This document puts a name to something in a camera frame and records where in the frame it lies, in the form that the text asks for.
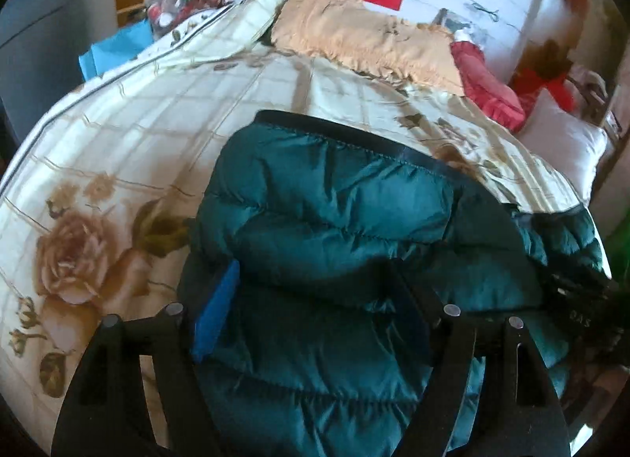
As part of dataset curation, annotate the floral cream bed quilt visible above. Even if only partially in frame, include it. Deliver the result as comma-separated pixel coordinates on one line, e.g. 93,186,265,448
1,0,580,451

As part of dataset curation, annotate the red heart-shaped cushion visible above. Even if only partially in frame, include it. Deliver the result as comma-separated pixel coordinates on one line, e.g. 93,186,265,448
450,41,526,133

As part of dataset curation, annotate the blue paper bag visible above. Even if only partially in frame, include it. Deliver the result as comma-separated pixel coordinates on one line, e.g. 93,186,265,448
78,20,154,80

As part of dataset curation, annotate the wooden chair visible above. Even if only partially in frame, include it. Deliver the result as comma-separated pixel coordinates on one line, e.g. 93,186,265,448
564,63,621,149

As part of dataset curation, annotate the white square pillow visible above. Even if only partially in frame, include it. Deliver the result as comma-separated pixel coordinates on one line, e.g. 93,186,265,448
517,89,609,204

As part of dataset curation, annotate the dark green puffer jacket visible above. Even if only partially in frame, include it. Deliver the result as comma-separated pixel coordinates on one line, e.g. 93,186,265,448
177,110,606,456

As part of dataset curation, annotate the red bag on chair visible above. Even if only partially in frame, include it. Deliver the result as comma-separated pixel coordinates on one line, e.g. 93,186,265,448
510,69,576,115

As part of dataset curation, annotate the peach ruffled pillow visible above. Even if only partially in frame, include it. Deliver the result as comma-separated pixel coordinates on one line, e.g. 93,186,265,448
271,0,463,97

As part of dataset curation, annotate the grey wardrobe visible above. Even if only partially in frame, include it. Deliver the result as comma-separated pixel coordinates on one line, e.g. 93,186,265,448
1,0,117,144

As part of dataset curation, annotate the framed photo on headboard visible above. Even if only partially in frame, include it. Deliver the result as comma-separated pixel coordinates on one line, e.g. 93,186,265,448
432,8,488,48

